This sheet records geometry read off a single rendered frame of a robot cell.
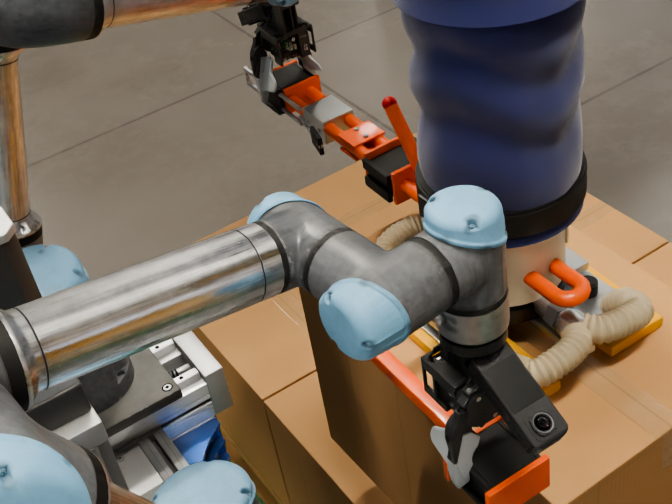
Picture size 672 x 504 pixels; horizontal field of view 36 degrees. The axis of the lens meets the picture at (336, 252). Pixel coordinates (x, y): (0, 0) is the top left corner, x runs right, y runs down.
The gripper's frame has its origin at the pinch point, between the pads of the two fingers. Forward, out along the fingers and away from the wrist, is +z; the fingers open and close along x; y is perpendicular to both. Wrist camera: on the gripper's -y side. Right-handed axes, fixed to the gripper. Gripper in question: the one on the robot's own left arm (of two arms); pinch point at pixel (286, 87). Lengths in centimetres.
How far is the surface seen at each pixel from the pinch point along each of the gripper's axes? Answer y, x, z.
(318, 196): -50, 27, 67
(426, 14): 63, -11, -41
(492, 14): 69, -7, -41
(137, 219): -153, 4, 122
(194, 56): -249, 75, 124
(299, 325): -11, -3, 66
